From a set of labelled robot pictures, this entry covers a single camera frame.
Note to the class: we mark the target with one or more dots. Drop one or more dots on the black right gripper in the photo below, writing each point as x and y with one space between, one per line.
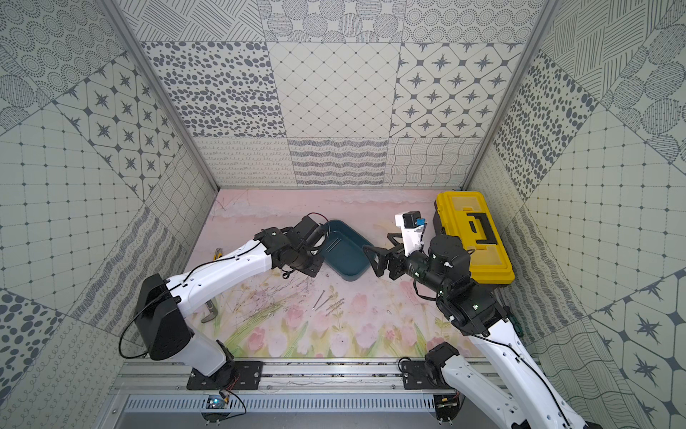
397 255

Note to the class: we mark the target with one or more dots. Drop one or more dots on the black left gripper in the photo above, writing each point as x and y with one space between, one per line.
312 263

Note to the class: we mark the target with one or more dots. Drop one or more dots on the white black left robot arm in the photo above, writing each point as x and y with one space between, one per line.
164 304

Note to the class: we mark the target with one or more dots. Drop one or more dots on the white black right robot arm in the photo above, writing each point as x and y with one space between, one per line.
529 400

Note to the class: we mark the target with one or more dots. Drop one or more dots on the teal plastic storage box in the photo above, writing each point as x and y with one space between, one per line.
343 251

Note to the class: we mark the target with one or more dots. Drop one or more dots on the steel nail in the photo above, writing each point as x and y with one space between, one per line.
335 307
318 300
326 301

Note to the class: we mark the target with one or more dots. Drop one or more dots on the yellow black toolbox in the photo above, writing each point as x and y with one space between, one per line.
465 214

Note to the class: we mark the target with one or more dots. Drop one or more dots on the small green circuit board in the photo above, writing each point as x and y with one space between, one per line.
216 402

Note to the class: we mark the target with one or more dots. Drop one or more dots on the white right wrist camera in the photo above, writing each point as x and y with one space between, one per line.
412 227

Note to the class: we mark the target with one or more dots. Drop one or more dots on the grey metal angle bracket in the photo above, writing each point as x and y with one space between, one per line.
212 312

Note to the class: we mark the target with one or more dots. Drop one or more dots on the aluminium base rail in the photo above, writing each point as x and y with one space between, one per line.
281 376

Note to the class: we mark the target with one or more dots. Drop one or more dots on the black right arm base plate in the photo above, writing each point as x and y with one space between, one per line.
416 376

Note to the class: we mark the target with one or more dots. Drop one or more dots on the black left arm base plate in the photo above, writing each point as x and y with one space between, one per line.
246 374

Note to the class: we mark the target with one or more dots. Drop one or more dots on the white slotted cable duct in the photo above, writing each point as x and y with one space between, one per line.
282 403

